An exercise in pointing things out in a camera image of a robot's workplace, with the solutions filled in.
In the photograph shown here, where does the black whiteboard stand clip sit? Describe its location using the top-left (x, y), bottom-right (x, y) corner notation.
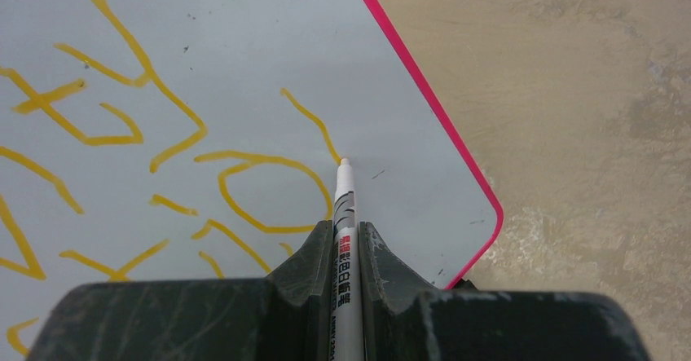
top-left (453, 279), bottom-right (477, 290)

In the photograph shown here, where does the red framed whiteboard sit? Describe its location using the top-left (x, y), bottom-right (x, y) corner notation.
top-left (1, 0), bottom-right (503, 360)

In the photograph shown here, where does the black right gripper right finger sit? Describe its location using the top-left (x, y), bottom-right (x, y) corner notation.
top-left (359, 222), bottom-right (649, 360)

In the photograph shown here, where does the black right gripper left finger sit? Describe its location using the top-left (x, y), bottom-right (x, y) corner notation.
top-left (28, 221), bottom-right (332, 360)

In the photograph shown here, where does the white whiteboard marker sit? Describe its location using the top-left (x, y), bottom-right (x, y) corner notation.
top-left (329, 158), bottom-right (366, 360)

